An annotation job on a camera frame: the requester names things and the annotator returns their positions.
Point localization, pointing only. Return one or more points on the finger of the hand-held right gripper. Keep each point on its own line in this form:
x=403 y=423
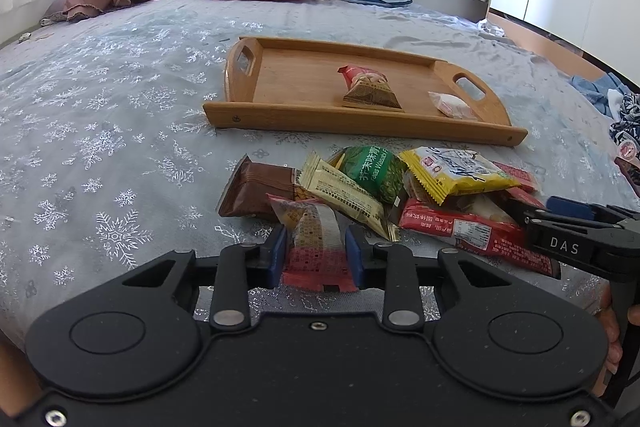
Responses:
x=565 y=247
x=570 y=207

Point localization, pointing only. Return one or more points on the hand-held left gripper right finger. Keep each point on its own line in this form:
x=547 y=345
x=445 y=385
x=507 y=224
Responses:
x=355 y=257

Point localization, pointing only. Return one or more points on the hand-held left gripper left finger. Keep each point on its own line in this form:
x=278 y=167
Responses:
x=278 y=257

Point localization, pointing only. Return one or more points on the red and white snack packet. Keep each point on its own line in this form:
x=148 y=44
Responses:
x=315 y=237

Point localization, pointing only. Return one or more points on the brown snack packet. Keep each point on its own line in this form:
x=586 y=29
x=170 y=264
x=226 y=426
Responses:
x=250 y=192

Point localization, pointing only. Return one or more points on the large red snack packet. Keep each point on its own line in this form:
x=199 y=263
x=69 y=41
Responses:
x=465 y=232

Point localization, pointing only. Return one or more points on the person's right hand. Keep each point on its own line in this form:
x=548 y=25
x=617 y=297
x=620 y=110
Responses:
x=609 y=327

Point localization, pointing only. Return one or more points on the small red snack packet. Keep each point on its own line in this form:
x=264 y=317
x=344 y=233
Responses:
x=517 y=177
x=525 y=198

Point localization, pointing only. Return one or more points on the cream yellow snack packet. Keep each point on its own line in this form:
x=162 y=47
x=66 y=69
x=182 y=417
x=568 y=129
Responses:
x=340 y=194

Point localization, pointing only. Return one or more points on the green snack packet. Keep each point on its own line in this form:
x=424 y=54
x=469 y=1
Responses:
x=375 y=172

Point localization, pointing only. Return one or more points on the navy white patterned cloth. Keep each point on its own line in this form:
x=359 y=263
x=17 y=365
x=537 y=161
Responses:
x=627 y=127

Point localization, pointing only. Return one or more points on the bright yellow snack packet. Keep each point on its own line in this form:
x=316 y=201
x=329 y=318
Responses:
x=460 y=172

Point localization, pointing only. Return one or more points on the light blue clothing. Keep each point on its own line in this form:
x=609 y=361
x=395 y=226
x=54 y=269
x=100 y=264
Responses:
x=595 y=92

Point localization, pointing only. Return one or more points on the small white pink packet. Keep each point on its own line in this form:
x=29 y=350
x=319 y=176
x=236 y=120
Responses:
x=452 y=106

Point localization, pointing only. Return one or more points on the red and brown nut packet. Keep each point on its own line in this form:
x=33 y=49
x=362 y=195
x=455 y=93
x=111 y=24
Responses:
x=370 y=89

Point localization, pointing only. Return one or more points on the white crumpled cloth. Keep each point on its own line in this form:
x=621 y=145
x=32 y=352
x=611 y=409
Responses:
x=490 y=27

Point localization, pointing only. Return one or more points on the wooden bed frame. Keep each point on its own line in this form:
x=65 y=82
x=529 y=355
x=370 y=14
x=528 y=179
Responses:
x=540 y=38

